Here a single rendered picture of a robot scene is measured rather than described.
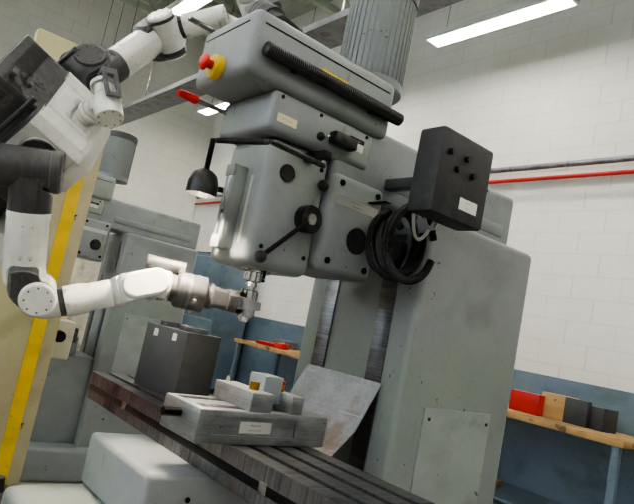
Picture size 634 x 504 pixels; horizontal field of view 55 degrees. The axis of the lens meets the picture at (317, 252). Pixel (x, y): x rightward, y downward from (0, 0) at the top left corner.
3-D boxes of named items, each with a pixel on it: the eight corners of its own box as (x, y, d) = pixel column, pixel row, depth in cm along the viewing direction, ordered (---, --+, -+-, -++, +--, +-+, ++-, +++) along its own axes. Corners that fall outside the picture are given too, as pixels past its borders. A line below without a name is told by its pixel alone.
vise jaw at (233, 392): (249, 411, 128) (253, 392, 128) (212, 396, 139) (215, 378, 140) (271, 413, 132) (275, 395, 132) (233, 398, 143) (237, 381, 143)
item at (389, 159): (331, 184, 155) (346, 110, 157) (280, 189, 173) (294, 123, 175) (507, 256, 204) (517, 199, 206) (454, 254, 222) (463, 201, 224)
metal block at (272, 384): (260, 403, 135) (266, 376, 136) (245, 397, 140) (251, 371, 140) (278, 404, 139) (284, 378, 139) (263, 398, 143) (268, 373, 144)
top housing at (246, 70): (244, 68, 136) (259, 1, 138) (190, 89, 156) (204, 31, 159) (388, 141, 165) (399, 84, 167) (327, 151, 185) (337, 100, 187)
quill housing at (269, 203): (246, 263, 141) (274, 133, 145) (203, 260, 157) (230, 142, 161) (309, 280, 153) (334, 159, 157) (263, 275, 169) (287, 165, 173)
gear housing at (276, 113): (267, 126, 141) (276, 86, 143) (216, 139, 160) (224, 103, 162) (369, 171, 162) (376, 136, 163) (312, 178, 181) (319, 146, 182)
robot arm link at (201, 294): (243, 283, 147) (194, 272, 144) (234, 322, 146) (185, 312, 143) (234, 284, 159) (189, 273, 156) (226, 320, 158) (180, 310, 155)
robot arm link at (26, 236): (-4, 317, 129) (4, 212, 125) (0, 300, 140) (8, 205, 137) (55, 318, 133) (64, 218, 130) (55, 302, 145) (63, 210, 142)
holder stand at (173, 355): (172, 399, 168) (189, 327, 170) (132, 382, 183) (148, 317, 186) (207, 401, 176) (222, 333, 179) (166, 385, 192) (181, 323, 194)
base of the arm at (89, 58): (49, 62, 153) (91, 78, 153) (76, 34, 160) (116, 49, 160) (58, 106, 165) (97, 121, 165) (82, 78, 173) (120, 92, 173)
